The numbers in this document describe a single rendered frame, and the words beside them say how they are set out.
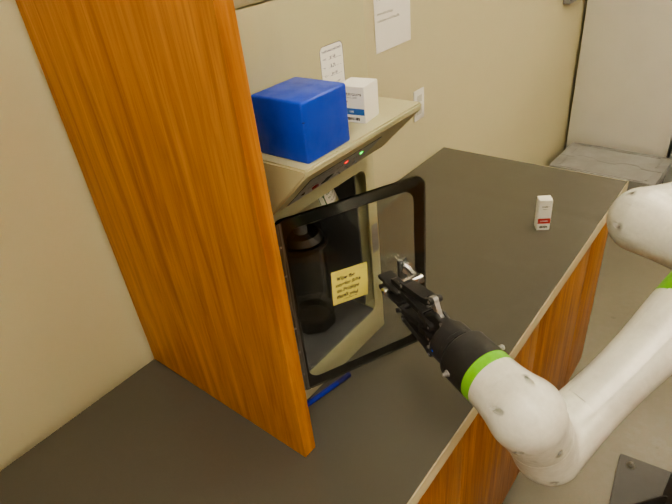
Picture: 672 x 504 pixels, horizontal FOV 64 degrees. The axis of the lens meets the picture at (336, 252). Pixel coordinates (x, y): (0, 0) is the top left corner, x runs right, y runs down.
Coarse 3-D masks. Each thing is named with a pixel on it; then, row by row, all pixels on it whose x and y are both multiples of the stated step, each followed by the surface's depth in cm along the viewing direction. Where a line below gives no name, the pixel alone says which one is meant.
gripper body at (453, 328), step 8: (432, 312) 89; (432, 320) 89; (440, 320) 87; (448, 320) 86; (456, 320) 87; (424, 328) 92; (440, 328) 86; (448, 328) 85; (456, 328) 85; (464, 328) 85; (440, 336) 85; (448, 336) 84; (456, 336) 83; (432, 344) 86; (440, 344) 84; (448, 344) 83; (432, 352) 86; (440, 352) 84; (440, 360) 85
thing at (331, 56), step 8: (320, 48) 87; (328, 48) 88; (336, 48) 90; (320, 56) 87; (328, 56) 89; (336, 56) 90; (328, 64) 89; (336, 64) 91; (328, 72) 90; (336, 72) 92; (344, 72) 93; (328, 80) 90; (336, 80) 92; (344, 80) 94
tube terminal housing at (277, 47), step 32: (288, 0) 79; (320, 0) 84; (352, 0) 90; (256, 32) 76; (288, 32) 80; (320, 32) 86; (352, 32) 92; (256, 64) 77; (288, 64) 82; (320, 64) 88; (352, 64) 94; (320, 192) 97
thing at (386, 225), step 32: (384, 192) 95; (416, 192) 98; (288, 224) 89; (320, 224) 92; (352, 224) 95; (384, 224) 98; (416, 224) 102; (288, 256) 92; (320, 256) 95; (352, 256) 98; (384, 256) 102; (416, 256) 106; (320, 288) 98; (320, 320) 102; (352, 320) 106; (384, 320) 110; (320, 352) 106; (352, 352) 110; (384, 352) 115; (320, 384) 110
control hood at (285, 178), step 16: (384, 112) 92; (400, 112) 91; (416, 112) 96; (352, 128) 87; (368, 128) 86; (384, 128) 87; (400, 128) 100; (352, 144) 82; (368, 144) 89; (384, 144) 104; (272, 160) 79; (288, 160) 78; (320, 160) 77; (336, 160) 80; (272, 176) 79; (288, 176) 77; (304, 176) 75; (272, 192) 81; (288, 192) 79; (272, 208) 83
